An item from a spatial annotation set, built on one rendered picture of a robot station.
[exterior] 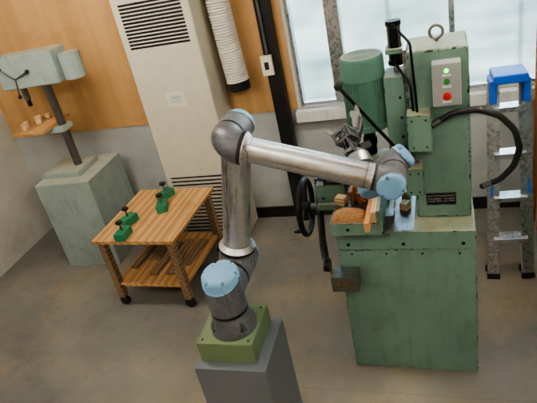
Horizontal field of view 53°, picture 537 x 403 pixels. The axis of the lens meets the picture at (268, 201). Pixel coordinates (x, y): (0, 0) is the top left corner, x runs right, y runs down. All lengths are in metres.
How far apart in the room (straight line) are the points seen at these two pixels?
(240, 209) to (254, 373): 0.64
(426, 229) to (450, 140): 0.38
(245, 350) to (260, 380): 0.13
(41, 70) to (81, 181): 0.77
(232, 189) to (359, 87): 0.65
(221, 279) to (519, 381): 1.48
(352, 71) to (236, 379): 1.29
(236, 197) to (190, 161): 1.82
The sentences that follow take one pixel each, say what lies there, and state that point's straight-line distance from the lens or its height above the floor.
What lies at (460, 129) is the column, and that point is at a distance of 2.21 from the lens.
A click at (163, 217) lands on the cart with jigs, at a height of 0.53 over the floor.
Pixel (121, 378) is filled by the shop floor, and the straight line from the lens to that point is 3.22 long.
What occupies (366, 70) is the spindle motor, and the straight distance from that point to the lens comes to 2.17.
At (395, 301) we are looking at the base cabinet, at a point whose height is 0.42.
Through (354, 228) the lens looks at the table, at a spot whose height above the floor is 0.88.
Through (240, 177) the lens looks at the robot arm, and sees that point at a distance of 1.97.
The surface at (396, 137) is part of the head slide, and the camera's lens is 2.27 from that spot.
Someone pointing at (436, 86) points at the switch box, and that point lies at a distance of 2.08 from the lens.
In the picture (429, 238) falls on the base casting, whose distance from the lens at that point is 2.33.
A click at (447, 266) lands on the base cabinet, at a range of 2.41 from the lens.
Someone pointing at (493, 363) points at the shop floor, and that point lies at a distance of 2.87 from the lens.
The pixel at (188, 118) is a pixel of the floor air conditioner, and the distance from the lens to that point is 3.66.
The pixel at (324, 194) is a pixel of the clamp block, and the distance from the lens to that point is 2.43.
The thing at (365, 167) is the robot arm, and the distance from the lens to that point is 1.72.
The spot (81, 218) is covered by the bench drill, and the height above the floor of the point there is 0.42.
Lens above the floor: 2.07
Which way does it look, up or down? 28 degrees down
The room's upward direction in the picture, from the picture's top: 13 degrees counter-clockwise
